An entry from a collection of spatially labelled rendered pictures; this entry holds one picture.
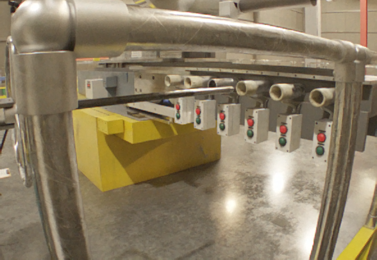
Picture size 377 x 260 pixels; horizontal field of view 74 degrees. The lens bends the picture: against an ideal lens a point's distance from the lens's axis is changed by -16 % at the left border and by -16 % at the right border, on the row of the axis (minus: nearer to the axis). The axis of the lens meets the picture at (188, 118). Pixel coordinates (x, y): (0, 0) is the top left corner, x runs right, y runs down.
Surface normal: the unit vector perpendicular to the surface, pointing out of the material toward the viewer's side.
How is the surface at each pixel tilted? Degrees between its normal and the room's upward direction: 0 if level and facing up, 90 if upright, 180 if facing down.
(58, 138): 90
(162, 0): 90
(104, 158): 90
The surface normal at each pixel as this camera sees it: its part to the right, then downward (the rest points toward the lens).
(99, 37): 0.58, 0.52
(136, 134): 0.63, 0.15
